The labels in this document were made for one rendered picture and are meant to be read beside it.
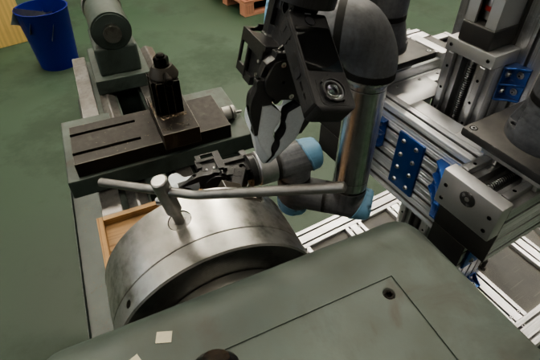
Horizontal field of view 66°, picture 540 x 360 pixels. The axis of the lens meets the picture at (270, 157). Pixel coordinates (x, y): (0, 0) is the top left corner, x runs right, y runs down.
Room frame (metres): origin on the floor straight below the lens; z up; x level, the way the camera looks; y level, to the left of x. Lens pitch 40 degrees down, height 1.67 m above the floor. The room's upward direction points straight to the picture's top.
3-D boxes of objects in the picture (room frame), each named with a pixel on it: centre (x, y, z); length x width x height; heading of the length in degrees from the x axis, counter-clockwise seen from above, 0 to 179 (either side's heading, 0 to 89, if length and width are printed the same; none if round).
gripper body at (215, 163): (0.64, 0.09, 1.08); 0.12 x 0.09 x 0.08; 113
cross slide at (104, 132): (0.97, 0.35, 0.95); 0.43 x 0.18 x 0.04; 115
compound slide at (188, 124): (0.97, 0.28, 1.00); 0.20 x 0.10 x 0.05; 25
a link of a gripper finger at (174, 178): (0.59, 0.19, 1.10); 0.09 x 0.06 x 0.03; 113
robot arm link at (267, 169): (0.66, 0.02, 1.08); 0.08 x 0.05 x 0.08; 23
